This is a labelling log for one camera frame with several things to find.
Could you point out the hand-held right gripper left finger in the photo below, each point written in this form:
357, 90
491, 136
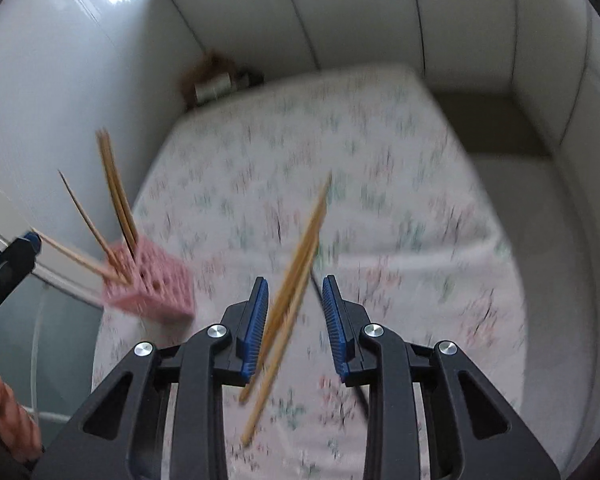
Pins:
254, 330

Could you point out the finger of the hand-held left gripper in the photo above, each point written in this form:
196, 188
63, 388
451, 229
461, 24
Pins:
10, 265

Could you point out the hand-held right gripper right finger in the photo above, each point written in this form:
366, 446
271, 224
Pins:
334, 330

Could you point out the pink perforated chopstick holder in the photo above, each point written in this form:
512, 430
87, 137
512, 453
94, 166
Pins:
165, 285

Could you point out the person's left hand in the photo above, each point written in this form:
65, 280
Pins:
7, 405

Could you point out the frosted glass door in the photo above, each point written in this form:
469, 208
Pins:
65, 360

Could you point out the floral tablecloth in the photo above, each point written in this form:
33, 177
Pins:
405, 210

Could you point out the brown floor mat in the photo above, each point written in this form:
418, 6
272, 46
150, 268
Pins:
490, 125

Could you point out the brown paper bag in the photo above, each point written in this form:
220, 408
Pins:
205, 67

